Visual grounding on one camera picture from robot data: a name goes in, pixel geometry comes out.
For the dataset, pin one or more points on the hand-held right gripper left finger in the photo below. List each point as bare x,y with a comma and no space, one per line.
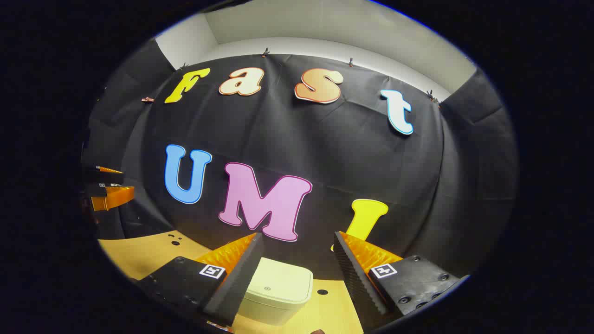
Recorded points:
234,283

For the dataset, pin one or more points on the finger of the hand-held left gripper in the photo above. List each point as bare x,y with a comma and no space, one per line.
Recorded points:
109,176
113,198

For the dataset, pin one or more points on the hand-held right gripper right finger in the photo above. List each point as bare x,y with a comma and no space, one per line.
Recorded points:
355,278

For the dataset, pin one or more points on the light green desktop garbage bin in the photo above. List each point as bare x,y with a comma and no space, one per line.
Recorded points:
278,290

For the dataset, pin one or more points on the wooden desktop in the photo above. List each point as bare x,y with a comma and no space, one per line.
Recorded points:
148,253

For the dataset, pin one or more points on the black backdrop cloth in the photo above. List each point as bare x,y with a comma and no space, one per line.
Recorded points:
325,162

